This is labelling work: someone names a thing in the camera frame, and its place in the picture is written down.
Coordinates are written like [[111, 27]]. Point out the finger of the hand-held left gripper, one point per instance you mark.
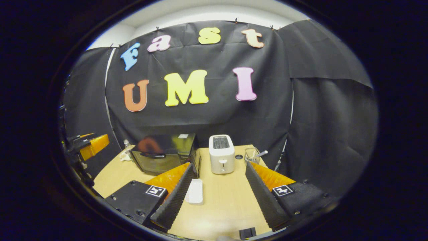
[[97, 145], [78, 142]]

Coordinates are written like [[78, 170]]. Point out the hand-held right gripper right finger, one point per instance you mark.
[[264, 197]]

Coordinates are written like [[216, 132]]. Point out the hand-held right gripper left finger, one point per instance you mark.
[[174, 201]]

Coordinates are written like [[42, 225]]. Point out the black electric oven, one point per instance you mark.
[[157, 160]]

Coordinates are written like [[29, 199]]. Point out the white rectangular plate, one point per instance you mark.
[[195, 192]]

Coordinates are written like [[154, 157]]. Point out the clear plastic bottle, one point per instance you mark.
[[126, 144]]

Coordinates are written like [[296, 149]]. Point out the black table grommet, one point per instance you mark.
[[239, 156]]

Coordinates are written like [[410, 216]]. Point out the white toaster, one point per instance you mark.
[[221, 157]]

